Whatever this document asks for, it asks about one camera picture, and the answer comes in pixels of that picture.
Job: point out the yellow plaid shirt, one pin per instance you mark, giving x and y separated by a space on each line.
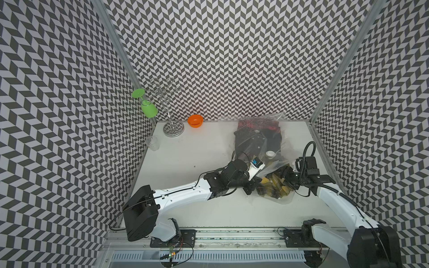
275 187

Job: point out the chrome glass holder stand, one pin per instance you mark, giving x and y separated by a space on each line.
164 91

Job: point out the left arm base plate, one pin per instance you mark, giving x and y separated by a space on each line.
186 239

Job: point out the red black plaid shirt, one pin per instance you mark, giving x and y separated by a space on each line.
260 124

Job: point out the clear glass cup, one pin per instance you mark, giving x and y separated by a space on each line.
152 143

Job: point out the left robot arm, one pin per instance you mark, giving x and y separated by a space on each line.
143 213

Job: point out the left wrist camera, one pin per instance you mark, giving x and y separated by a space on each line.
255 166

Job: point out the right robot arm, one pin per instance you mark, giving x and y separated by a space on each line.
365 243

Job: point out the green plastic wine glass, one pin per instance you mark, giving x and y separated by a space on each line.
147 107

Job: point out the clear plastic vacuum bag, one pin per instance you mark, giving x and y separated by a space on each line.
273 162

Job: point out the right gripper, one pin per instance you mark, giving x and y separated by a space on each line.
285 173

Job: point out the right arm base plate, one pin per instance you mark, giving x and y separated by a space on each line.
295 238

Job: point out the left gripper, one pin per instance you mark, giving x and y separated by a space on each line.
254 181

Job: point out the orange bowl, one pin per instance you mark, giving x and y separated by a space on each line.
195 121

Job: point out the aluminium front rail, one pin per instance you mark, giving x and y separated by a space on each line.
214 238

